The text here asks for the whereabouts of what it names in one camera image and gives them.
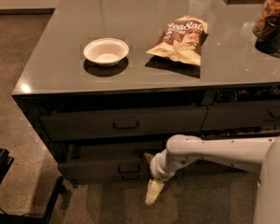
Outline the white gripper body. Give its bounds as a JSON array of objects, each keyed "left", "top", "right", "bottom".
[{"left": 149, "top": 151, "right": 177, "bottom": 181}]

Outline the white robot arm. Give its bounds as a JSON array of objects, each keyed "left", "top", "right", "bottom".
[{"left": 145, "top": 134, "right": 280, "bottom": 224}]

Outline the dark counter cabinet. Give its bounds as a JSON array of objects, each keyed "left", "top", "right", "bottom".
[{"left": 11, "top": 0, "right": 280, "bottom": 189}]

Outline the white paper bowl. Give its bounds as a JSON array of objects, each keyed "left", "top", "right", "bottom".
[{"left": 83, "top": 38, "right": 129, "bottom": 66}]

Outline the brown yellow chips bag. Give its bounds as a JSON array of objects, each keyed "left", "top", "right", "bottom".
[{"left": 147, "top": 16, "right": 208, "bottom": 66}]

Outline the black chair base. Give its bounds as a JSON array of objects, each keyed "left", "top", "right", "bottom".
[{"left": 0, "top": 148, "right": 66, "bottom": 224}]

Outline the glass jar of snacks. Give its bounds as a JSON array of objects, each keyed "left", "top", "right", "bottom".
[{"left": 253, "top": 0, "right": 280, "bottom": 35}]

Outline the black wire mesh cup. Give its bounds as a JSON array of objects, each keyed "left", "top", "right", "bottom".
[{"left": 255, "top": 16, "right": 280, "bottom": 53}]

